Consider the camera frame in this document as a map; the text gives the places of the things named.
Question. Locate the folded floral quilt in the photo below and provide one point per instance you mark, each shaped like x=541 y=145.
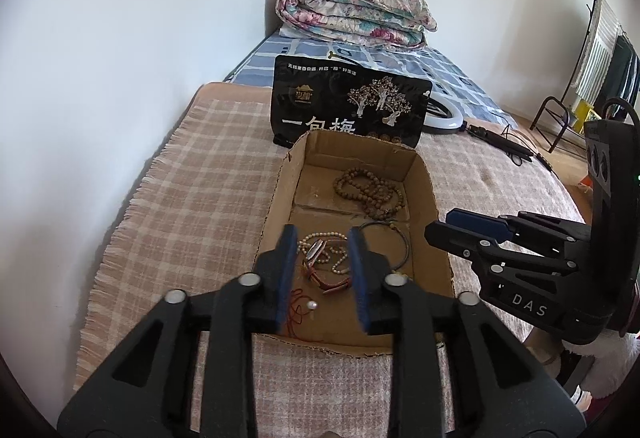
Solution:
x=388 y=24

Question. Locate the dark hanging clothes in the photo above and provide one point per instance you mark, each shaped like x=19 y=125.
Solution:
x=622 y=79

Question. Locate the white ring light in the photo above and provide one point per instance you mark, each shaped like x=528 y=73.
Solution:
x=442 y=116

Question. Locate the yellow green box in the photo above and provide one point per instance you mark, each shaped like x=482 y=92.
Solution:
x=581 y=111

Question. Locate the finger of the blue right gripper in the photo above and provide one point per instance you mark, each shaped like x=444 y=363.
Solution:
x=454 y=240
x=490 y=227

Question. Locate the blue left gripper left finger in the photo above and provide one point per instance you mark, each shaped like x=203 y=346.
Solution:
x=276 y=270

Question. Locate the black folded tripod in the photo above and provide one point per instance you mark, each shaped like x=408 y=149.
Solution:
x=517 y=153

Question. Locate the red cord jade pendant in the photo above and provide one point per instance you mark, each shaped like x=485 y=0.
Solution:
x=297 y=311

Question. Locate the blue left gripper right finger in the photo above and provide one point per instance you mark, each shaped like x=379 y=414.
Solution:
x=368 y=270

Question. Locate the black printed snack bag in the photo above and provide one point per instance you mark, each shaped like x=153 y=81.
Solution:
x=310 y=94

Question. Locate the white gloved right hand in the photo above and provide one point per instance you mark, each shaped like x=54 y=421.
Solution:
x=614 y=357

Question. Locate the striped hanging towel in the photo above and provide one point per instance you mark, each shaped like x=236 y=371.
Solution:
x=603 y=30

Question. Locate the black clothes rack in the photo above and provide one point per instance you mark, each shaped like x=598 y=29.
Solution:
x=556 y=116

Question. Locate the blue checked bed sheet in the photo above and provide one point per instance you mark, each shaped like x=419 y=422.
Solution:
x=428 y=63

